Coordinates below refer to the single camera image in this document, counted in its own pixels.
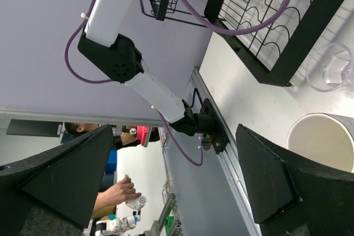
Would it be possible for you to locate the person with red headset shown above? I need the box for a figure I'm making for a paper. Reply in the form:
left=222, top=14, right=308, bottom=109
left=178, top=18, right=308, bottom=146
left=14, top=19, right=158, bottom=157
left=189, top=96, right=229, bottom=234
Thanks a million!
left=64, top=122, right=159, bottom=151

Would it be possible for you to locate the small clear glass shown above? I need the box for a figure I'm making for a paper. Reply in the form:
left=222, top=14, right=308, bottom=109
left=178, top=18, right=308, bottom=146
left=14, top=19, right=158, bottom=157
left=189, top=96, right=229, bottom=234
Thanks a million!
left=305, top=43, right=353, bottom=92

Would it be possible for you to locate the black monitor panel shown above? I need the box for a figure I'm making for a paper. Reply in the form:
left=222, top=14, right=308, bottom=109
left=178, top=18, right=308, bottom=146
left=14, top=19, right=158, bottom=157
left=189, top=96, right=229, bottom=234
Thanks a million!
left=6, top=119, right=63, bottom=137

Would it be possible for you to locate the black wire dish rack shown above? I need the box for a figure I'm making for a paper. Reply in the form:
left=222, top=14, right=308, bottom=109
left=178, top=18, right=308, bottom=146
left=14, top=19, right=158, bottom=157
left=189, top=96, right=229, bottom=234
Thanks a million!
left=139, top=0, right=354, bottom=88

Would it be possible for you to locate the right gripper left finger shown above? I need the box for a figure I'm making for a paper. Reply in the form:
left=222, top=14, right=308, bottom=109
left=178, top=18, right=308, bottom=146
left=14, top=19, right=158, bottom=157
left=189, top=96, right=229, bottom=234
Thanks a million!
left=1, top=125, right=111, bottom=235

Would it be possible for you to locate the small white robot device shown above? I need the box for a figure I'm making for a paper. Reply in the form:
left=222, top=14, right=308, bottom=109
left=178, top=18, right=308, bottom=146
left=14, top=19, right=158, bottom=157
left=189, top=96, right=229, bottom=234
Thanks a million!
left=88, top=187, right=147, bottom=235

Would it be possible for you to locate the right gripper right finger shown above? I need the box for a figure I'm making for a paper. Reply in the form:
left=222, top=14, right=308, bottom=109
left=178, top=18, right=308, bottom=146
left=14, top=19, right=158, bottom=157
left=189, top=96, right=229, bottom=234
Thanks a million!
left=236, top=124, right=353, bottom=235

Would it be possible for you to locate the white ceramic mug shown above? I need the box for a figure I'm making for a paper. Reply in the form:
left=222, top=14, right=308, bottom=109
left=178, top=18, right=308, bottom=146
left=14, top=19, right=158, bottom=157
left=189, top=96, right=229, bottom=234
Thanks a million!
left=287, top=113, right=353, bottom=172

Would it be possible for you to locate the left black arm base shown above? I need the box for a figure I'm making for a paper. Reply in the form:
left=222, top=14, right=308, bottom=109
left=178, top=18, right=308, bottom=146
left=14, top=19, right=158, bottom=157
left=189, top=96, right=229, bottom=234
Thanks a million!
left=169, top=88, right=230, bottom=154

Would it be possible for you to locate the aluminium mounting rail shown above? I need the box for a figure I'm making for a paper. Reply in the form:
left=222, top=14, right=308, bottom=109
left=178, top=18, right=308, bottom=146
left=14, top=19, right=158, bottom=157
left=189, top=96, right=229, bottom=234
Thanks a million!
left=190, top=66, right=262, bottom=236

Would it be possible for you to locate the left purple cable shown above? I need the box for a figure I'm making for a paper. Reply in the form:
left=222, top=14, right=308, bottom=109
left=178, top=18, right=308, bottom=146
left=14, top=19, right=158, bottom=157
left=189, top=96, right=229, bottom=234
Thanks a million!
left=64, top=0, right=294, bottom=166

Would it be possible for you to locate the person's hand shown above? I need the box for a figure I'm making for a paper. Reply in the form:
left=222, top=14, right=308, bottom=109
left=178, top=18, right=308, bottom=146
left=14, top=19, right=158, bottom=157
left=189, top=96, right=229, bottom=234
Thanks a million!
left=105, top=175, right=142, bottom=206

